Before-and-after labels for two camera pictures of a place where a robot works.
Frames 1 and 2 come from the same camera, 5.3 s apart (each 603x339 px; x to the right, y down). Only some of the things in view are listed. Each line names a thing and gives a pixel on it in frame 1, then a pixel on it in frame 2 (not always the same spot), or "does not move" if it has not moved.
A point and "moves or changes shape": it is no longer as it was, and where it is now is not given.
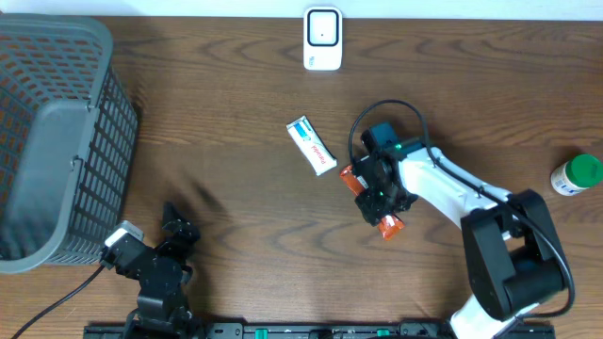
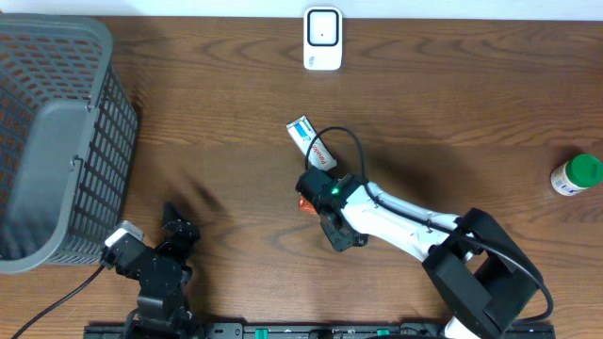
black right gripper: x=370 y=210 → x=339 y=242
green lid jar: x=579 y=173 does not move
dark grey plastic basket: x=69 y=123 does not move
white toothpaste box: x=308 y=139 does not move
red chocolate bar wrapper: x=389 y=225 moves or changes shape
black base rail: x=320 y=330 does not move
